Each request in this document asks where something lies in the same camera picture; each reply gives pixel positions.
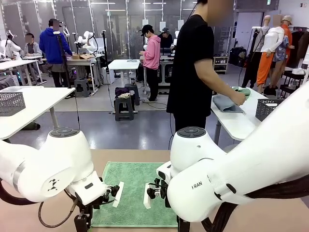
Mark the person in black jacket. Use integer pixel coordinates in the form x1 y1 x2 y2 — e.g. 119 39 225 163
158 27 175 49

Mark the seated person in grey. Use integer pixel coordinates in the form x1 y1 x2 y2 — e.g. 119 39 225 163
20 33 43 58

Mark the black camera tripod pole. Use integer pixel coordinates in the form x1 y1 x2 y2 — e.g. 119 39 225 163
53 30 72 89
101 30 110 73

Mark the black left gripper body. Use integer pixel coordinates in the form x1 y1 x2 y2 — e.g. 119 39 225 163
73 204 94 232

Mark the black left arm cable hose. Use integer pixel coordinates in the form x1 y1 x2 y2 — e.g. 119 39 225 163
0 178 37 206

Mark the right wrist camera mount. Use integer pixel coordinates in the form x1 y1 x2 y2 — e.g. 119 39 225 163
143 178 169 209

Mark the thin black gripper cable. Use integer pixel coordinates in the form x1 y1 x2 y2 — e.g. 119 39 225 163
38 190 80 228

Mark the white side table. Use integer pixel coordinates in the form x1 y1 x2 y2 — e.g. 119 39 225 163
210 89 268 147
0 87 76 140

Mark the dark purple garment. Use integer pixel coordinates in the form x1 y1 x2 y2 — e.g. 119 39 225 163
114 87 131 97

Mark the person's right hand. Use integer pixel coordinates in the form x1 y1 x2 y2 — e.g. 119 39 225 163
231 92 247 106

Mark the white shoe rack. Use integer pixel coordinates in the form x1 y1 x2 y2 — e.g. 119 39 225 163
213 56 229 75

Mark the grey plastic step stool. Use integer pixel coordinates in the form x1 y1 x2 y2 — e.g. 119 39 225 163
125 83 140 106
74 78 91 98
114 95 135 121

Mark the white background desk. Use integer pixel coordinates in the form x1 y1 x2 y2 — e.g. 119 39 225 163
42 57 99 94
0 59 46 87
108 59 141 87

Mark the person's right forearm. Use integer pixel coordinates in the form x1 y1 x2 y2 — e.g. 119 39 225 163
200 70 239 101

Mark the person in blue hoodie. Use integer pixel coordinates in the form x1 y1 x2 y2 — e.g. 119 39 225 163
39 19 73 87

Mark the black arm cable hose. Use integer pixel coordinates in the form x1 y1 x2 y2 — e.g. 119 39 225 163
202 177 309 232
0 178 37 206

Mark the blue-grey terry towel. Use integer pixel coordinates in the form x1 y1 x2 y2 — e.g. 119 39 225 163
212 94 246 114

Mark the person in pink hoodie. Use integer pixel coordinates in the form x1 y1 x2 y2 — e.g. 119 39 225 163
140 24 162 102

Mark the mannequin with black trousers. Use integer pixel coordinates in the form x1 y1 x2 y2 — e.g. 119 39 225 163
242 15 271 88

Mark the mannequin with orange trousers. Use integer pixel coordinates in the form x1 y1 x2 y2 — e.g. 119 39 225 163
256 14 286 94

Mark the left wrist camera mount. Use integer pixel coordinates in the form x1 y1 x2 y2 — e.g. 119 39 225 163
103 181 125 208

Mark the dark bundle on floor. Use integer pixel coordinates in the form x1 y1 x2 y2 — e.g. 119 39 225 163
23 122 41 131

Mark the grey plastic lattice basket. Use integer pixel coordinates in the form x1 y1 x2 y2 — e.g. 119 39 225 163
0 91 26 117
255 98 287 122

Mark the open cardboard box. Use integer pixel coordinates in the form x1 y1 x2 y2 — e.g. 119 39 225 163
71 53 94 60

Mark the person in black t-shirt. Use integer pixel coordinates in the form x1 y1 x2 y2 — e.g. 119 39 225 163
166 0 247 133

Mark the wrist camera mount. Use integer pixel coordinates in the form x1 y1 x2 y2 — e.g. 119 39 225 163
103 181 125 208
143 178 169 209

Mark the black utility cart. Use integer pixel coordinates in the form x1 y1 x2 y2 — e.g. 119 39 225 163
277 69 309 97

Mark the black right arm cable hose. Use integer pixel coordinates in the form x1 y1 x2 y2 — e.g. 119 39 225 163
202 177 309 232

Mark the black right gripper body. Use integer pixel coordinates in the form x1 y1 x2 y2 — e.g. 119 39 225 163
176 215 191 232

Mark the clothes rack with dark garments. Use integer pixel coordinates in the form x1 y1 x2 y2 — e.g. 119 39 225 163
288 26 309 70

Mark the mannequin with orange shirt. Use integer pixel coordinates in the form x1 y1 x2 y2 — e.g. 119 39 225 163
281 15 295 67

